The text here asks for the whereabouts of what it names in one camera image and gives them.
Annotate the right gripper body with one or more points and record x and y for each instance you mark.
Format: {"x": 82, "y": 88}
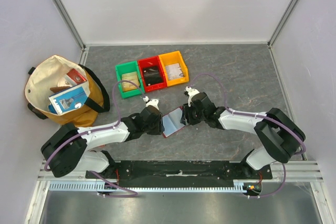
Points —
{"x": 186, "y": 114}

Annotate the black card in red bin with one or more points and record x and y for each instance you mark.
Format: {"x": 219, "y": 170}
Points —
{"x": 152, "y": 75}

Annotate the red white box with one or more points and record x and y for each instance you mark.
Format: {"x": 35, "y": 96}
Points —
{"x": 73, "y": 78}

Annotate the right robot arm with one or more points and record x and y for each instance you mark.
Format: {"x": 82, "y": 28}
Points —
{"x": 280, "y": 136}

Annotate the canvas tote bag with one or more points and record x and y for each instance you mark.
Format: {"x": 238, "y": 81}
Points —
{"x": 48, "y": 78}

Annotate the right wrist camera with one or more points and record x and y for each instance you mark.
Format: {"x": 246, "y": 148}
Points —
{"x": 190, "y": 92}

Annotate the white card in yellow bin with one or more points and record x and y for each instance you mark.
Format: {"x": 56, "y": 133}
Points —
{"x": 174, "y": 71}

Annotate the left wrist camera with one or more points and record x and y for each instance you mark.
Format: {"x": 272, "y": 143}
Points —
{"x": 151, "y": 102}

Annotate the yellow plastic bin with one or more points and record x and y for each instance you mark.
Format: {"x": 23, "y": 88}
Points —
{"x": 171, "y": 58}

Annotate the red plastic bin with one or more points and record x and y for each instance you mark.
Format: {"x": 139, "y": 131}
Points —
{"x": 149, "y": 62}

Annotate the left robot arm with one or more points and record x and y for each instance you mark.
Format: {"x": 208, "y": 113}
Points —
{"x": 70, "y": 148}

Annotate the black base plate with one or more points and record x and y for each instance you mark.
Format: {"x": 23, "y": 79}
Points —
{"x": 130, "y": 170}

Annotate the red leather card holder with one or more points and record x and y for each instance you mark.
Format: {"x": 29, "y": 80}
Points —
{"x": 171, "y": 122}

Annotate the blue product box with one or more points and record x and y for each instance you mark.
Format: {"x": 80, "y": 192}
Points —
{"x": 70, "y": 99}

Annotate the green plastic bin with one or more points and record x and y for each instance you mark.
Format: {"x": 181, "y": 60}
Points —
{"x": 126, "y": 68}

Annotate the beige cards in green bin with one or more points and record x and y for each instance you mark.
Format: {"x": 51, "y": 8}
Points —
{"x": 130, "y": 81}

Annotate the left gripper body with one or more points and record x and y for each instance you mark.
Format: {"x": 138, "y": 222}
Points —
{"x": 156, "y": 127}

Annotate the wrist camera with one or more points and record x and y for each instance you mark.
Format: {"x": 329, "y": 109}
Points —
{"x": 151, "y": 102}
{"x": 190, "y": 92}

